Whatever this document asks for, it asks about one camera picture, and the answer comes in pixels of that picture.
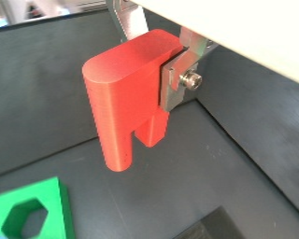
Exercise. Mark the black curved fixture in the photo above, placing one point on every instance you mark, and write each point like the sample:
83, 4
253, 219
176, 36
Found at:
215, 226

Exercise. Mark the gripper silver second-gripper right finger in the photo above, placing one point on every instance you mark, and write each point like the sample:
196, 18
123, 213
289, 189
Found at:
179, 76

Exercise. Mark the gripper silver second-gripper left finger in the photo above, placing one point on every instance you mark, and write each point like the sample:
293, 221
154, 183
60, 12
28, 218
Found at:
128, 17

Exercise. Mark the red square-circle object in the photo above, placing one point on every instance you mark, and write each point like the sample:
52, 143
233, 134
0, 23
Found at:
122, 81

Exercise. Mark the green foam shape-sorter base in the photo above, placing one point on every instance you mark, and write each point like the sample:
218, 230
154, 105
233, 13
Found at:
20, 202

